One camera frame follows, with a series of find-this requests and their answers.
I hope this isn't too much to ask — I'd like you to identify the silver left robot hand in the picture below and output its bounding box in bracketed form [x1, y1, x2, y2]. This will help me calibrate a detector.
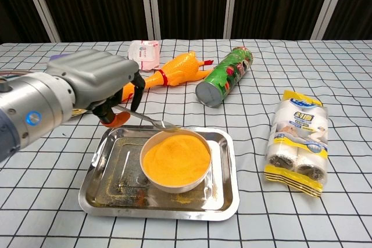
[45, 49, 146, 128]

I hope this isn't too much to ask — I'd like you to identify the silver metal spoon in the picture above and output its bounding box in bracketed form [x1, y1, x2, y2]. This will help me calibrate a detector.
[115, 105, 183, 133]

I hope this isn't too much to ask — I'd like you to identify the square metal tray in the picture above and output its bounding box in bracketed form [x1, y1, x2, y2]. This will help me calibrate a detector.
[78, 125, 241, 222]

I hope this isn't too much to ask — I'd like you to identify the bowl of yellow powder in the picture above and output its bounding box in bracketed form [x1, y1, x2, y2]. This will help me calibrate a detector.
[139, 129, 213, 193]

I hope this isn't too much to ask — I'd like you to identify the pink white wipes packet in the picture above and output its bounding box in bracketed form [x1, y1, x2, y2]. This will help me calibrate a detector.
[128, 39, 161, 72]

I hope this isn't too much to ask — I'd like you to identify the orange rubber chicken toy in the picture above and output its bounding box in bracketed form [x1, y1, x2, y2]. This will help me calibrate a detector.
[121, 51, 214, 104]

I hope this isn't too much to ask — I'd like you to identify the green chips can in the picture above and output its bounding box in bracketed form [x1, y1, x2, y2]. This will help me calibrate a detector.
[195, 46, 254, 109]

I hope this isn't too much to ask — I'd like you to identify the checkered white tablecloth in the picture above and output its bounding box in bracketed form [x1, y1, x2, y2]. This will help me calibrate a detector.
[0, 38, 372, 248]

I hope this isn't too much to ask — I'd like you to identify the yellow white snack bag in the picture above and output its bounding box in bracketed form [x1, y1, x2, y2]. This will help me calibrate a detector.
[263, 89, 330, 199]

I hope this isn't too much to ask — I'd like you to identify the left arm wrist cable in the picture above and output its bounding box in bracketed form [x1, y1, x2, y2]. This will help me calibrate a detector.
[0, 69, 33, 81]

